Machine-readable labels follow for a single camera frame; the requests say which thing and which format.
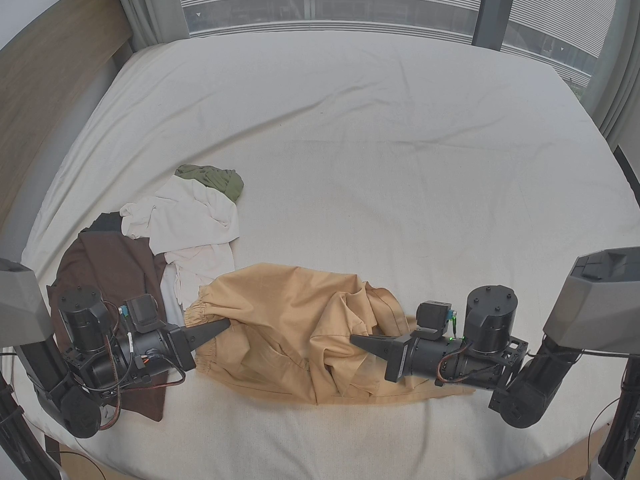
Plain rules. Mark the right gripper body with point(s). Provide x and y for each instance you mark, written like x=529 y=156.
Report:
x=425 y=358

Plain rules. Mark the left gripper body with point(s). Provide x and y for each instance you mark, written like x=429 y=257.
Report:
x=160 y=348

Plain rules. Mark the tan shorts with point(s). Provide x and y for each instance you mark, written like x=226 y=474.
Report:
x=300 y=318

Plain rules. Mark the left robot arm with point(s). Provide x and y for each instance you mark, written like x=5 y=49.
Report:
x=82 y=318

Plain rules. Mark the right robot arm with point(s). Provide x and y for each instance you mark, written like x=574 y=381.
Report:
x=490 y=318

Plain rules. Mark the bed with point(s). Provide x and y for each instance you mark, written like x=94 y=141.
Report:
x=375 y=168

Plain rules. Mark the brown garment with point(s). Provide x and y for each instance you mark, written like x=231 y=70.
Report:
x=115 y=263

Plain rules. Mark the cream garment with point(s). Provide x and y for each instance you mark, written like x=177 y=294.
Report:
x=190 y=218

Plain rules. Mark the black garment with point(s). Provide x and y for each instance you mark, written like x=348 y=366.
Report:
x=107 y=223

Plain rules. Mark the green garment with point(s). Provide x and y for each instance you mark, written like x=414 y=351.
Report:
x=220 y=180

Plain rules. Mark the grey-green curtain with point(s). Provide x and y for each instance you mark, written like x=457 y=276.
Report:
x=150 y=8
x=620 y=68

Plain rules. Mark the window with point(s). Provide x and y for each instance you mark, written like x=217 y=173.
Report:
x=325 y=13

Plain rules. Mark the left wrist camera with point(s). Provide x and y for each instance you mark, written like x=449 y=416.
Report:
x=145 y=313

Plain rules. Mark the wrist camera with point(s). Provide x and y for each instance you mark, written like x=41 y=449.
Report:
x=145 y=313
x=434 y=318

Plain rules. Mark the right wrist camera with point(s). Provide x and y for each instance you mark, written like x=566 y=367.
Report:
x=434 y=318

